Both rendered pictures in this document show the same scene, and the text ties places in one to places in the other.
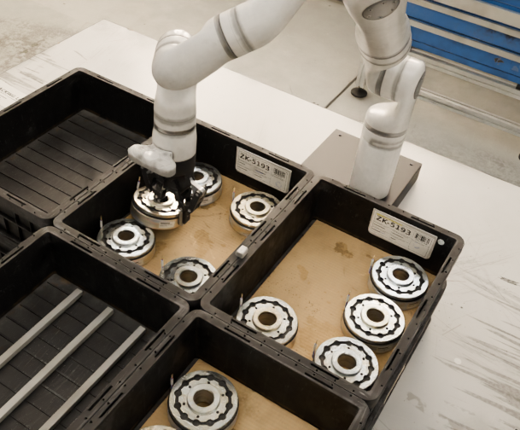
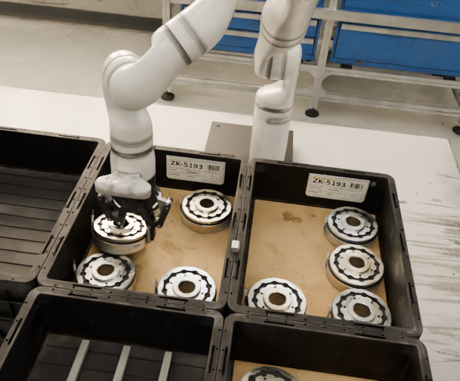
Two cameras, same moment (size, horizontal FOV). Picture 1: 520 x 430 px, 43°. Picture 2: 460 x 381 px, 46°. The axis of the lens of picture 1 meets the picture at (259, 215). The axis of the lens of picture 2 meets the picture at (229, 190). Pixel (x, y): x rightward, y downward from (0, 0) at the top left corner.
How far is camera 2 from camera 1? 0.37 m
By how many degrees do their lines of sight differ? 18
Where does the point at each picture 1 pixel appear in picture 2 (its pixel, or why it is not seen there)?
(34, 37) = not seen: outside the picture
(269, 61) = (82, 88)
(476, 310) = not seen: hidden behind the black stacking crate
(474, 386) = (427, 292)
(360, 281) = (320, 238)
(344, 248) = (291, 215)
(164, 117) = (128, 140)
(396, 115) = (288, 91)
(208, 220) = (166, 230)
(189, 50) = (149, 66)
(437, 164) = (298, 128)
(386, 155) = (282, 128)
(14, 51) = not seen: outside the picture
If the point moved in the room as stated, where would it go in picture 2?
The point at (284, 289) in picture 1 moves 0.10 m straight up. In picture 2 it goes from (267, 267) to (273, 230)
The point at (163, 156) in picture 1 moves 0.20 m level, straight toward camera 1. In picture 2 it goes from (134, 180) to (192, 261)
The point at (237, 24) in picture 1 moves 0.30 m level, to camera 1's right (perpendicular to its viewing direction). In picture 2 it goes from (191, 29) to (368, 13)
